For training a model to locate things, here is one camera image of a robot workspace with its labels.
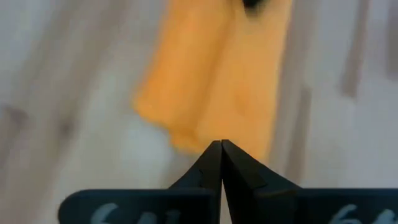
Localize orange microfiber towel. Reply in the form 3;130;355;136
132;0;293;162

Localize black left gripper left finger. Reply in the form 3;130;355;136
57;139;223;224

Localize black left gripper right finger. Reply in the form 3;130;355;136
222;139;398;224

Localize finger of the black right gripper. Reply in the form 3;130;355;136
241;0;266;9

